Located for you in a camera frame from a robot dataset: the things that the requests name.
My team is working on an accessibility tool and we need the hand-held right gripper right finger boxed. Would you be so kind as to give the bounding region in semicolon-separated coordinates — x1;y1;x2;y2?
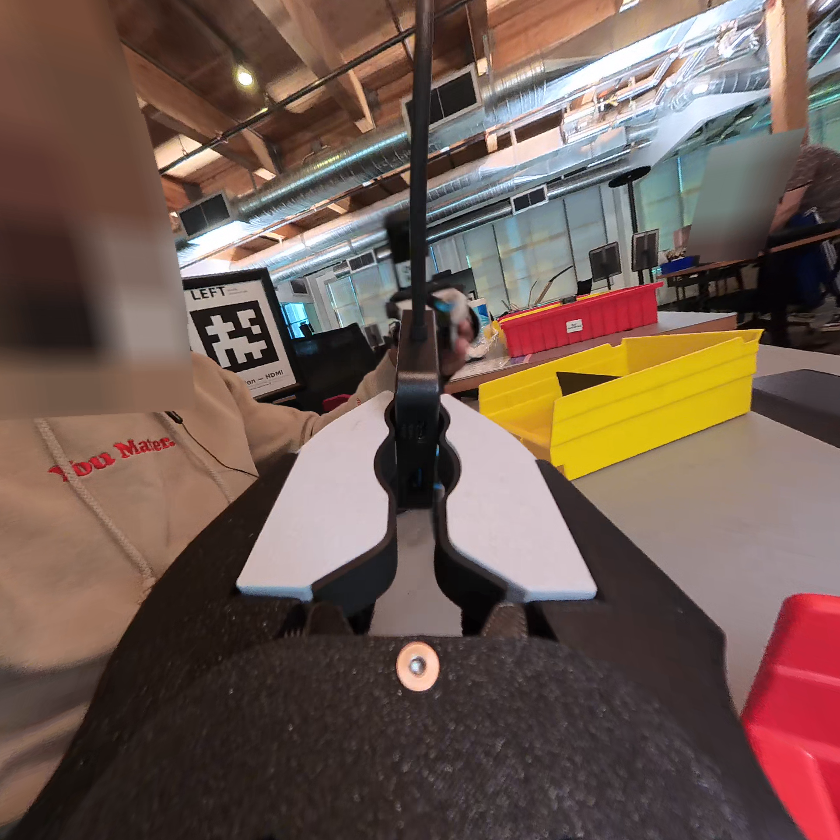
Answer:
433;394;599;603

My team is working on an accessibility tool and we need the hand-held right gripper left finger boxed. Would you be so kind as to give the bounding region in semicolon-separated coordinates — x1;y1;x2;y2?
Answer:
235;391;399;603

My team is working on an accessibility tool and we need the black port adapter with cable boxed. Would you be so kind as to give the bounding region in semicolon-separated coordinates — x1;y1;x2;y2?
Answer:
392;0;442;511

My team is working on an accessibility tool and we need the person's left forearm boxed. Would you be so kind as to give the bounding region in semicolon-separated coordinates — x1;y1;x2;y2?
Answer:
223;353;397;468

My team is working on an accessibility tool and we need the person's left hand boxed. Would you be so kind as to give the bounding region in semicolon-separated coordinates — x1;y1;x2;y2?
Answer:
438;307;482;380

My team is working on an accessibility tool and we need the red bin with white label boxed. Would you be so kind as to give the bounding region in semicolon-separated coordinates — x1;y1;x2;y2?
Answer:
497;282;665;359

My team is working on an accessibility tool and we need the black office chair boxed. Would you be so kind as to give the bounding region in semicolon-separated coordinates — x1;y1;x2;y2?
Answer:
290;322;396;413

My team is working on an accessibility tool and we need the black bin divider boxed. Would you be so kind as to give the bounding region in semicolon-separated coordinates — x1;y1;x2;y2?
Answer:
555;370;623;396

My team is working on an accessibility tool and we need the black monitor on stand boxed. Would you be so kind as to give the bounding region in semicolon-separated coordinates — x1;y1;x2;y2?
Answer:
630;227;661;287
588;241;623;291

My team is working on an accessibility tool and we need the black framed marker sign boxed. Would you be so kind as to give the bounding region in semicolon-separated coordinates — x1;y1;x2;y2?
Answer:
181;266;304;403

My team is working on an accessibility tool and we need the black floor lamp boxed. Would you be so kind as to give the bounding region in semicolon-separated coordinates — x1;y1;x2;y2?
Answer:
608;164;652;237

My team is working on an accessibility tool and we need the person's beige hoodie torso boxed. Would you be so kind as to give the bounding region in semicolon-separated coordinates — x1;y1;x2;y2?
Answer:
0;351;299;829

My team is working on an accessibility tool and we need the wooden desk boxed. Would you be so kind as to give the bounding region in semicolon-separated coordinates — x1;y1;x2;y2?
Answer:
658;226;840;290

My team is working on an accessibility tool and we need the black case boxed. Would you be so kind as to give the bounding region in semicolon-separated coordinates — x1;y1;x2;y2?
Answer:
750;368;840;451

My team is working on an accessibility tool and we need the red plastic bin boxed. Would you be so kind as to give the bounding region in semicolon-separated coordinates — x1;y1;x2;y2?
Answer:
740;592;840;840

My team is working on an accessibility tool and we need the silver ventilation duct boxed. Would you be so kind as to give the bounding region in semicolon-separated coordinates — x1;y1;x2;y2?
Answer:
233;39;657;224

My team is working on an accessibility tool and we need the beige hoodie drawstring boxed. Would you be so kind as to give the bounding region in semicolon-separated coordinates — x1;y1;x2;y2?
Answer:
34;419;160;593
176;425;238;505

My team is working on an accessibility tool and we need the thin black wire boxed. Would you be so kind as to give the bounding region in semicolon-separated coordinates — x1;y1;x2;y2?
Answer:
164;410;261;475

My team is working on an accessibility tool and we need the wooden post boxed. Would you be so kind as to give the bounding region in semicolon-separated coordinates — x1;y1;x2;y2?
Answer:
763;0;811;137

